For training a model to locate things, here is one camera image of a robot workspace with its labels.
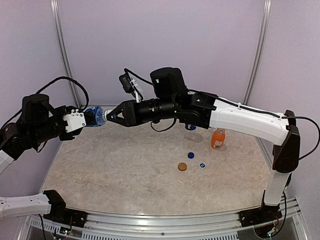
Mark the blue white bottle cap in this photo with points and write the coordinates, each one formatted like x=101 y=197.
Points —
x=202 y=165

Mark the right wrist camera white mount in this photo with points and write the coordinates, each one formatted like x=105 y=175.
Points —
x=130 y=86

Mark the dark blue bottle cap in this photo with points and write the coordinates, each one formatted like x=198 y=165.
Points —
x=191 y=155

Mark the aluminium corner post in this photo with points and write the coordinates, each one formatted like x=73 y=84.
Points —
x=54 y=5
x=259 y=50

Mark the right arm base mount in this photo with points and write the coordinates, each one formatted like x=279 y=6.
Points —
x=259 y=215

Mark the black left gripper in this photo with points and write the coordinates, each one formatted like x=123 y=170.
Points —
x=67 y=109

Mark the aluminium corner post right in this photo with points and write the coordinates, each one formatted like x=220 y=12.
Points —
x=259 y=50

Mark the water bottle blue cap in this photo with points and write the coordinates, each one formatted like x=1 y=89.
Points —
x=190 y=132

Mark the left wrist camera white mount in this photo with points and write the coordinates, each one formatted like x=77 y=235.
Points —
x=74 y=120

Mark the aluminium front rail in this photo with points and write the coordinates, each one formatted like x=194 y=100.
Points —
x=208 y=226

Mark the aluminium corner post left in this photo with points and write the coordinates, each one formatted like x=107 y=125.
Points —
x=54 y=5

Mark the short bottle blue label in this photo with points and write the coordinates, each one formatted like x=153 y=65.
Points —
x=96 y=116

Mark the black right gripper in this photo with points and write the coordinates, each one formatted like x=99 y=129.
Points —
x=129 y=108

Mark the gold juice bottle cap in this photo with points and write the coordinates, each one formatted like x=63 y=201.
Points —
x=182 y=166

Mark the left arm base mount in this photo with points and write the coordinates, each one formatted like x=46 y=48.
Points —
x=59 y=213

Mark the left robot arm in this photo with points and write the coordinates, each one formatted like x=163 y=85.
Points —
x=38 y=123

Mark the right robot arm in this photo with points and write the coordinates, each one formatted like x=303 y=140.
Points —
x=173 y=100

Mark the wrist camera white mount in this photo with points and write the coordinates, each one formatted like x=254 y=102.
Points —
x=130 y=86
x=74 y=120

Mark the orange juice bottle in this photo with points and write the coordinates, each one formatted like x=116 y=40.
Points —
x=218 y=138

